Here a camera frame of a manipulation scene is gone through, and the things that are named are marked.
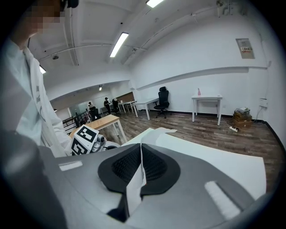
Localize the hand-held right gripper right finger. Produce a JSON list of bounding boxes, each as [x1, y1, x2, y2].
[[125, 143, 255, 229]]

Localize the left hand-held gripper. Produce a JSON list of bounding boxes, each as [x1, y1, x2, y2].
[[71, 124, 119, 157]]

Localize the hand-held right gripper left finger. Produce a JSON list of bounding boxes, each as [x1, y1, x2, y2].
[[39, 143, 143, 229]]

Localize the white tissue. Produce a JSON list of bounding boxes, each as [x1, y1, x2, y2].
[[126, 127, 178, 216]]

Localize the person's left forearm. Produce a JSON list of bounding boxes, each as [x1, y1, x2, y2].
[[38, 116, 76, 157]]

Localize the black metal railing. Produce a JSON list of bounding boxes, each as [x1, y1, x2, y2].
[[62, 110, 92, 135]]

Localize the wooden top table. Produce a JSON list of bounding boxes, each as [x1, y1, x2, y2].
[[68, 114, 128, 144]]

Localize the row of white tables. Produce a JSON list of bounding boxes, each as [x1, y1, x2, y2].
[[118, 100, 137, 114]]

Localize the long white desk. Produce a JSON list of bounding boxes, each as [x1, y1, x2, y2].
[[132, 98, 160, 121]]

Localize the person's torso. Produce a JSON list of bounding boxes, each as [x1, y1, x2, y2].
[[0, 40, 74, 157]]

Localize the brown cardboard box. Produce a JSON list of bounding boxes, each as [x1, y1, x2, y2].
[[232, 120, 252, 128], [233, 111, 252, 123]]

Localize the small white table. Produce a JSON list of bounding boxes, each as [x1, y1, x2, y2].
[[191, 94, 223, 126]]

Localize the person's head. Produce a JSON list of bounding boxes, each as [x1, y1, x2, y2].
[[13, 0, 65, 50]]

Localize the black head camera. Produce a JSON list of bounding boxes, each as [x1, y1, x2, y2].
[[60, 0, 80, 8]]

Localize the grey wall panel box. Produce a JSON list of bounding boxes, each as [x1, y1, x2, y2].
[[236, 38, 255, 59]]

